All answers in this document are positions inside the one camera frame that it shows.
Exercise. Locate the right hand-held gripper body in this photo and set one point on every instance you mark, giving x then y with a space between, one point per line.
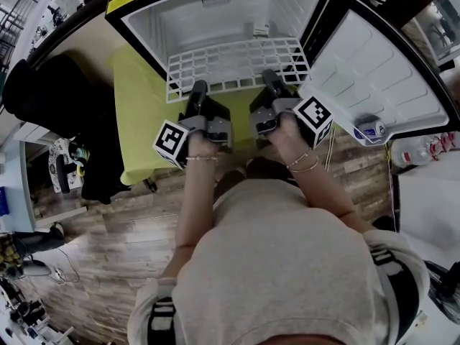
312 117

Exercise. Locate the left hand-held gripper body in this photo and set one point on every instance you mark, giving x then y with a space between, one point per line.
169 140

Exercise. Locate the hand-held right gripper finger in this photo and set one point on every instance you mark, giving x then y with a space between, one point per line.
275 86

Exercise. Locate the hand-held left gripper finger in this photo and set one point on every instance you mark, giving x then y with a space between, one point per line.
198 99

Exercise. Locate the white wire fridge shelf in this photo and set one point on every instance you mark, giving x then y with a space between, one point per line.
168 81

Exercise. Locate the small black fridge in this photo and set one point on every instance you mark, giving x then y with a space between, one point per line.
201 31

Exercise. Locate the person's left forearm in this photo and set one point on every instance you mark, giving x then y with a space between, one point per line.
197 200

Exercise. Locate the person's right forearm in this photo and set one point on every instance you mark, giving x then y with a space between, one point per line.
320 189

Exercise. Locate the white fridge door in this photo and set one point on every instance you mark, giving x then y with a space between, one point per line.
377 77

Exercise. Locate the person's right hand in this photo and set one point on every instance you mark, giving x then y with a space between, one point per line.
291 138

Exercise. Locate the person's left hand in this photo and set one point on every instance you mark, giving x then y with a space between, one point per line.
201 148

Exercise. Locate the lime green tablecloth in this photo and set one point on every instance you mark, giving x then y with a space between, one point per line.
143 120

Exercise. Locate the thin bangle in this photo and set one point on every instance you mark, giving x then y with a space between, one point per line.
305 168

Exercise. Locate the blue white drink can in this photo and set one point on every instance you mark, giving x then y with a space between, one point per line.
370 129

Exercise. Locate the white green carton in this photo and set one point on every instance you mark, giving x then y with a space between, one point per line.
261 29

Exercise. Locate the person's right leg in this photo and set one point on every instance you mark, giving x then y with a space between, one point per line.
269 167

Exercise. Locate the person's leg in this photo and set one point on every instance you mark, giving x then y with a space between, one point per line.
269 167
230 182

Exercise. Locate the person's left leg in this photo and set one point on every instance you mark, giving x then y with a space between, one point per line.
230 182

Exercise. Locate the small teal yellow object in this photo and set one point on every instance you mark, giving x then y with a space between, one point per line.
81 153

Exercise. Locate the pack of water bottles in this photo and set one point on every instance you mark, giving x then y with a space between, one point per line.
413 153

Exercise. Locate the patterned white stool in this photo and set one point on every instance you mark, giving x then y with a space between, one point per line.
54 149

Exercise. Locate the black office chair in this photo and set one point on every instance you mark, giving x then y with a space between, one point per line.
54 95

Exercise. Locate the white cabinet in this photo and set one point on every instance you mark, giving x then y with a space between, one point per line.
32 131

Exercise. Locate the white table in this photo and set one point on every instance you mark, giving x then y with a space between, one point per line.
427 207

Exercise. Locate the person's beige shirt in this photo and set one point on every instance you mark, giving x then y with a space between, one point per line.
273 264

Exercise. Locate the pale blue desk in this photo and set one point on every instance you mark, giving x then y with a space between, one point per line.
19 178

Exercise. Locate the blue crate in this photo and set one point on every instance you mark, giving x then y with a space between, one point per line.
3 201

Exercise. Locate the black standing fan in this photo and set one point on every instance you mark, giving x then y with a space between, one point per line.
442 282

